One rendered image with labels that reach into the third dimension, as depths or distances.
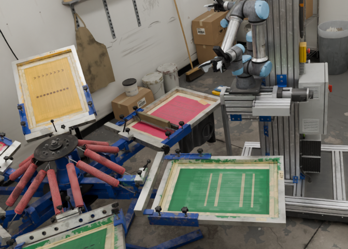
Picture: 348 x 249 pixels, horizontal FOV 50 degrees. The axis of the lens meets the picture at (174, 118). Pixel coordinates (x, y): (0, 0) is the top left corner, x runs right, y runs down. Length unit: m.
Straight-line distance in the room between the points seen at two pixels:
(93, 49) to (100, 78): 0.40
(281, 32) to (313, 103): 0.61
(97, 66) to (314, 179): 3.01
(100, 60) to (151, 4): 1.20
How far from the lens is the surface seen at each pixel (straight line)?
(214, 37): 6.10
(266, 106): 2.77
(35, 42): 4.64
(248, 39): 3.22
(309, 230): 3.45
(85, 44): 4.93
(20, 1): 4.55
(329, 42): 5.57
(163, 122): 2.99
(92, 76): 5.03
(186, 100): 3.43
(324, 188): 3.51
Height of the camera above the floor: 2.58
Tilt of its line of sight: 31 degrees down
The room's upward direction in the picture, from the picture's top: 12 degrees counter-clockwise
